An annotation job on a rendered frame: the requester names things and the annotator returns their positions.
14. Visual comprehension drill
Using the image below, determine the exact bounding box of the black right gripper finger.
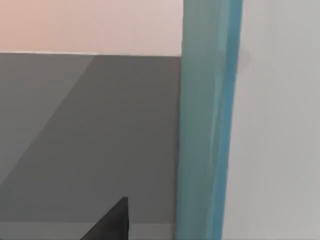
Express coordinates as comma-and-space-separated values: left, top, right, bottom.
79, 196, 130, 240

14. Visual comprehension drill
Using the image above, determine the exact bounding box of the light blue rack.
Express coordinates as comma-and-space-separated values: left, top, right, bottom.
174, 0, 244, 240

